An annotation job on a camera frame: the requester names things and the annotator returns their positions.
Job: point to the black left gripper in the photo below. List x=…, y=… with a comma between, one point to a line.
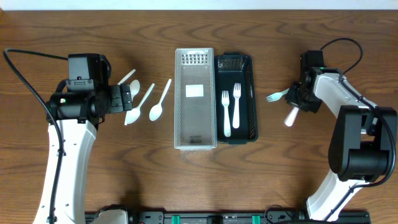
x=125, y=97

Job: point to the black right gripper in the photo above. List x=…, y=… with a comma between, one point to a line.
x=296, y=95

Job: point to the mint green plastic fork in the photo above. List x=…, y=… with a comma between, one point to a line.
x=276, y=96

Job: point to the white plastic spoon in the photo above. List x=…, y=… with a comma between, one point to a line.
x=156, y=110
x=135, y=113
x=290, y=119
x=126, y=77

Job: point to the white plastic fork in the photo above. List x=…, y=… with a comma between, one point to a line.
x=225, y=103
x=237, y=95

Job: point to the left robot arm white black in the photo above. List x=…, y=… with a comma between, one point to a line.
x=77, y=108

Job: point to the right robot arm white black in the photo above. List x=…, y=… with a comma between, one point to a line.
x=362, y=150

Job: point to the white plastic spoon bowl up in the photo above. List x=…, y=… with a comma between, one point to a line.
x=134, y=89

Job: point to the white label in basket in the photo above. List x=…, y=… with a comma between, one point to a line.
x=194, y=91

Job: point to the dark green perforated basket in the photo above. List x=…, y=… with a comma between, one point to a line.
x=232, y=68

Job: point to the clear perforated plastic basket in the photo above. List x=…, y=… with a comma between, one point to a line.
x=194, y=118

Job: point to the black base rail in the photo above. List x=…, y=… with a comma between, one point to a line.
x=275, y=214

